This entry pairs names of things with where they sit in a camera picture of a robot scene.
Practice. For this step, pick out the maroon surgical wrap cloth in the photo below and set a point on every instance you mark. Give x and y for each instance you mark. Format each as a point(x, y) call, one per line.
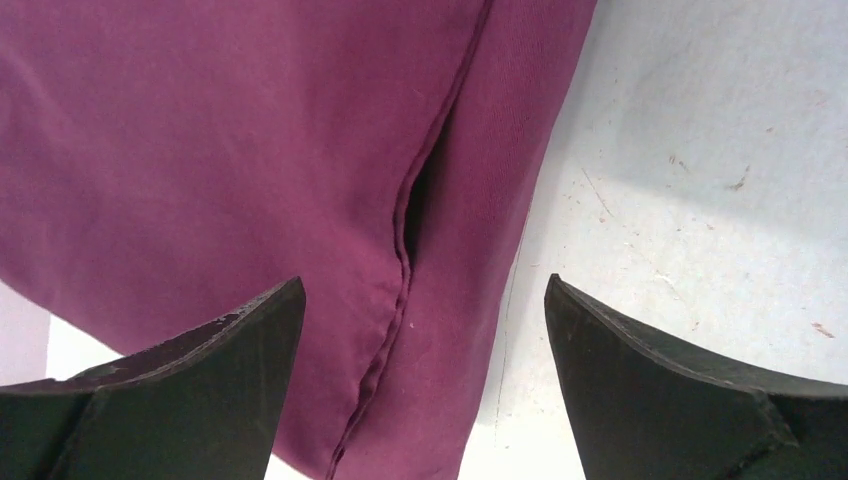
point(163, 162)

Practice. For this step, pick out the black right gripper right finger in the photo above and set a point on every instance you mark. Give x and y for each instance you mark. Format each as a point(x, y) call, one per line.
point(644, 404)

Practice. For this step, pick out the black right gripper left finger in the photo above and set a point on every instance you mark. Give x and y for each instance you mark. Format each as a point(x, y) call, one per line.
point(203, 405)

